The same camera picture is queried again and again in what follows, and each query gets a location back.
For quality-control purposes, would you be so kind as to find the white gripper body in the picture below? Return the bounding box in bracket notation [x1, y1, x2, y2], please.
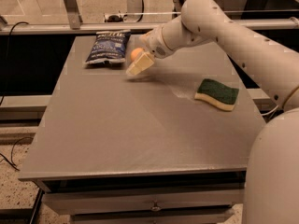
[146, 27, 174, 59]

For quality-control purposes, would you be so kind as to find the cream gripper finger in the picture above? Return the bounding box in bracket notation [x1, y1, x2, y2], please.
[139, 32, 151, 46]
[126, 50, 154, 76]

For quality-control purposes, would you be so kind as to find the orange fruit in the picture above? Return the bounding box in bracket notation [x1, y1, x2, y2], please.
[130, 48, 143, 62]

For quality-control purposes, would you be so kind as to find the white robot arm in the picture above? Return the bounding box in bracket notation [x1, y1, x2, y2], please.
[127, 0, 299, 224]

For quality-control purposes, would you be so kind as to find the blue chip bag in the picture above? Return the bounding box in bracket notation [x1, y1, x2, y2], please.
[85, 30, 131, 64]

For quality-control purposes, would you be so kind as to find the green yellow sponge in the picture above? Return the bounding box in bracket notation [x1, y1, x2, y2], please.
[194, 78, 239, 112]

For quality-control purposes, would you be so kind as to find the grey table with drawers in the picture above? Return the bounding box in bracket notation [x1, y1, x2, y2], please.
[20, 36, 264, 224]

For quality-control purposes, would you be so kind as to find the drawer pull knob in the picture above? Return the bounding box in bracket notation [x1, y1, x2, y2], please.
[150, 203, 161, 212]

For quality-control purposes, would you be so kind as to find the metal guard rail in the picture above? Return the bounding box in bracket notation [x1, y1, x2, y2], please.
[0, 0, 298, 35]

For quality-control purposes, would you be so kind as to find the black cable on floor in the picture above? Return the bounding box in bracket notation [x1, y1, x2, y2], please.
[0, 21, 36, 172]

